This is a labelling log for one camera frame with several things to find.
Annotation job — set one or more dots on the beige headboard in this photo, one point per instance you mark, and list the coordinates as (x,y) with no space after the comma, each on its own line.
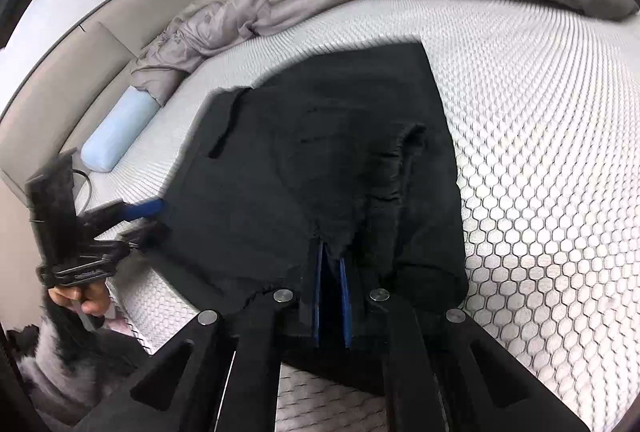
(75,62)

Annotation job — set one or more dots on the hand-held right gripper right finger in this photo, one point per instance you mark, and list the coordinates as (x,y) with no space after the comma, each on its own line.
(345,302)

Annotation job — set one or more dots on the person's left forearm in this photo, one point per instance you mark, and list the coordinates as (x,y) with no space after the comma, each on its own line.
(60,362)

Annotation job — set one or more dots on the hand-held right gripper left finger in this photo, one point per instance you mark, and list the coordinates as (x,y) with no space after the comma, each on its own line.
(318,297)

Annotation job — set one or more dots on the person's left hand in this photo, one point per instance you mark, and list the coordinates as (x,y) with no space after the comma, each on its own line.
(95,304)

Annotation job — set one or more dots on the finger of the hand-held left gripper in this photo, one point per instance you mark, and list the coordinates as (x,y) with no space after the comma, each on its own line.
(147,234)
(145,209)

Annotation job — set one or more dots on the light grey quilt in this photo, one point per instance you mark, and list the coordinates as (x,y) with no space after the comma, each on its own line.
(225,12)

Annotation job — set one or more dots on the black pants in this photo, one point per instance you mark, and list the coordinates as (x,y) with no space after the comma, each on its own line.
(300,137)

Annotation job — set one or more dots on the light blue pillow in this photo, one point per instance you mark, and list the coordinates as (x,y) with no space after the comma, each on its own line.
(120,127)

